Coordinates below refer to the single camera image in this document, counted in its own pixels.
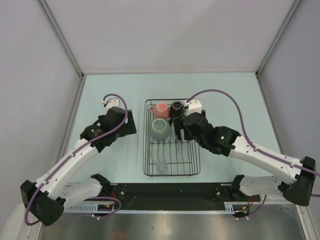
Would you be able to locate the small clear faceted glass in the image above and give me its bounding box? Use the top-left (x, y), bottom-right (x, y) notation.
top-left (156, 161), bottom-right (169, 175)

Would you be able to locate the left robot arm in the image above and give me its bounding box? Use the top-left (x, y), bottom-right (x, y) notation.
top-left (20, 106), bottom-right (137, 226)

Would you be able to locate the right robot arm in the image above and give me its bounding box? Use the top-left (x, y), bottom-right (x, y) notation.
top-left (172, 112), bottom-right (316, 207)

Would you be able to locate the black cup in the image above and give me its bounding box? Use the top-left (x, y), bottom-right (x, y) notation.
top-left (169, 100), bottom-right (184, 118)

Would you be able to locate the green ceramic cup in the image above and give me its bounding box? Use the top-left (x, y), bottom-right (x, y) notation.
top-left (149, 118), bottom-right (172, 141)

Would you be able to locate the pink mug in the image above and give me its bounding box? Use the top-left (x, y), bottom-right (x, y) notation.
top-left (149, 102), bottom-right (170, 119)

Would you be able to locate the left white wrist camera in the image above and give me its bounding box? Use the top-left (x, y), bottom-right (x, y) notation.
top-left (102, 97), bottom-right (121, 109)

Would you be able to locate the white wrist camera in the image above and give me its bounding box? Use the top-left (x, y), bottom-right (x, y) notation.
top-left (102, 97), bottom-right (121, 109)
top-left (185, 99), bottom-right (202, 116)

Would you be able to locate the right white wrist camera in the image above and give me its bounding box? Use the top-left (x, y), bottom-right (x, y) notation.
top-left (185, 99), bottom-right (202, 116)

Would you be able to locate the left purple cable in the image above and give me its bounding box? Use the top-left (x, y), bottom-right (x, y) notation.
top-left (24, 93), bottom-right (130, 225)

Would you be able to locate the purple cable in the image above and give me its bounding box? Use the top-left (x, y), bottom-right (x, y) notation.
top-left (187, 89), bottom-right (320, 177)
top-left (24, 93), bottom-right (130, 225)

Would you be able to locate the black wire dish rack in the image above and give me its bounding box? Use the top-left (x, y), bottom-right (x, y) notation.
top-left (142, 98), bottom-right (201, 177)

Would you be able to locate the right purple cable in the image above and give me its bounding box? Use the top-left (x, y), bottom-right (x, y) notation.
top-left (187, 89), bottom-right (320, 177)

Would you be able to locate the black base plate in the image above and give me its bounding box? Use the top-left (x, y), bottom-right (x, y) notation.
top-left (99, 183), bottom-right (261, 211)

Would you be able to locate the white slotted cable duct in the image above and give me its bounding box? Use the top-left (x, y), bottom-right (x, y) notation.
top-left (64, 202), bottom-right (248, 215)

